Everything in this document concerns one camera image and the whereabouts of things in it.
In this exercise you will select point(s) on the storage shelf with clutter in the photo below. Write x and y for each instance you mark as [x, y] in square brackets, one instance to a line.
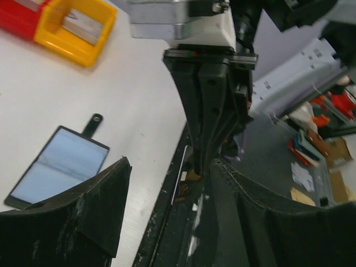
[306, 75]

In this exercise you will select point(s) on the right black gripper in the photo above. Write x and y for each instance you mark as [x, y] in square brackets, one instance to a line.
[216, 84]

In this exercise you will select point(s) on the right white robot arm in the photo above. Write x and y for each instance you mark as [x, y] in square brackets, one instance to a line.
[339, 32]

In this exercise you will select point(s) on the translucent plastic storage box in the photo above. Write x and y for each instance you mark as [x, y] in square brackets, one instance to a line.
[266, 157]

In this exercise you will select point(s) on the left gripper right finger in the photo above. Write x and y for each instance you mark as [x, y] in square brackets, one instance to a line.
[277, 231]

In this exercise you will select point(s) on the white box in yellow bin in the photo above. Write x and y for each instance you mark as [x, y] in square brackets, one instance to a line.
[83, 26]

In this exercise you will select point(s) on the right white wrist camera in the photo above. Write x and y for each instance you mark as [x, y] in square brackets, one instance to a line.
[183, 22]

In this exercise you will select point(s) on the yellow plastic bin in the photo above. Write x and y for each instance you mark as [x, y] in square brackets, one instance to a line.
[53, 36]

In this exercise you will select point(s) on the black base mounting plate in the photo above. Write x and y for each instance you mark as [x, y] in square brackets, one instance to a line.
[182, 229]

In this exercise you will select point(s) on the black leather card holder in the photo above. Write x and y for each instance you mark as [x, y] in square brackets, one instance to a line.
[59, 172]

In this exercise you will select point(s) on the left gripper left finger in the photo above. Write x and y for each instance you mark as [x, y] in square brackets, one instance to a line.
[78, 227]

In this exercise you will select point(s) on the red plastic bin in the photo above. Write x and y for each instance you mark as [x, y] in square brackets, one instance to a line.
[20, 20]

